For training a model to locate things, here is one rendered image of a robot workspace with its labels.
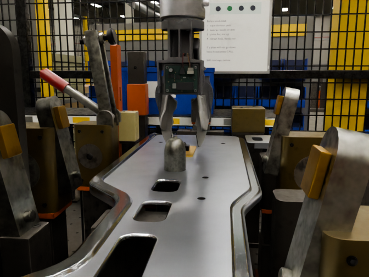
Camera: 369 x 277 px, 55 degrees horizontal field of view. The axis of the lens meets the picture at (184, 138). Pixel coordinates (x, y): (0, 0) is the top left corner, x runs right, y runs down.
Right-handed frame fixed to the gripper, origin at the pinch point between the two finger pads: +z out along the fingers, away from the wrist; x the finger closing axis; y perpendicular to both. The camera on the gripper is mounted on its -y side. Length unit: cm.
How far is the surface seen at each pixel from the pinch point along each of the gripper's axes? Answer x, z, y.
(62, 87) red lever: -22.1, -9.2, 0.9
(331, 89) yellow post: 43, -6, -62
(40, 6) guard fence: -110, -51, -162
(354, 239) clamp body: 14.5, -2.9, 43.3
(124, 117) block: -12.9, -2.9, -6.2
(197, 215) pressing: 4.7, 1.8, 30.0
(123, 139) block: -13.3, 1.7, -6.1
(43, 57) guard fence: -110, -20, -161
